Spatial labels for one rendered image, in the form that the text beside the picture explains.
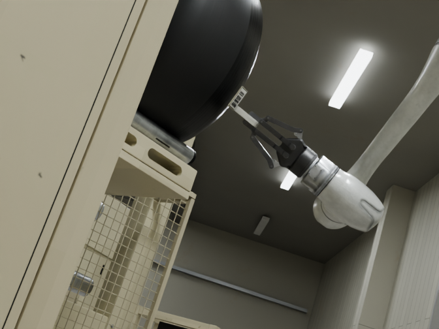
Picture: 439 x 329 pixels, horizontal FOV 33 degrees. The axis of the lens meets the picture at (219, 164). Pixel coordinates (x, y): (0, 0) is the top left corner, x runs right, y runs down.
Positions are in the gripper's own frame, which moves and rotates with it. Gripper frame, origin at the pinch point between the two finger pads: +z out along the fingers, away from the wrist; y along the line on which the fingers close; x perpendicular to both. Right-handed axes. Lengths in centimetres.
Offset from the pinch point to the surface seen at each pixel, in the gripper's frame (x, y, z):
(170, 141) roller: -7.8, 16.2, 9.7
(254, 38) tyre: -2.5, -16.3, 10.4
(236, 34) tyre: -8.1, -13.8, 13.5
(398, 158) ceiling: 685, -73, -88
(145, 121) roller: -14.6, 15.8, 16.1
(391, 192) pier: 764, -41, -116
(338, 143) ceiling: 691, -44, -25
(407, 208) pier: 762, -38, -143
